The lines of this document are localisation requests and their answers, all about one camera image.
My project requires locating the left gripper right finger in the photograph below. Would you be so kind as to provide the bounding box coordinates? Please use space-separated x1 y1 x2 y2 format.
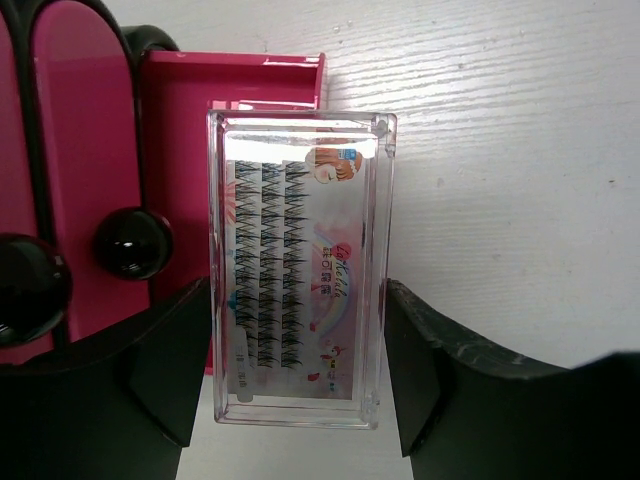
385 280 639 479

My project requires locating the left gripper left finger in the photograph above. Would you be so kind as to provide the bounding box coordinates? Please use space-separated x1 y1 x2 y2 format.
1 278 212 479

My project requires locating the black pink drawer organizer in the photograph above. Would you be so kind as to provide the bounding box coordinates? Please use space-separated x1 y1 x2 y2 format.
1 1 328 365

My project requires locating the clear labelled makeup case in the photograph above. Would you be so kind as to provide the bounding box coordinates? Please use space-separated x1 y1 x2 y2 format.
207 110 397 430

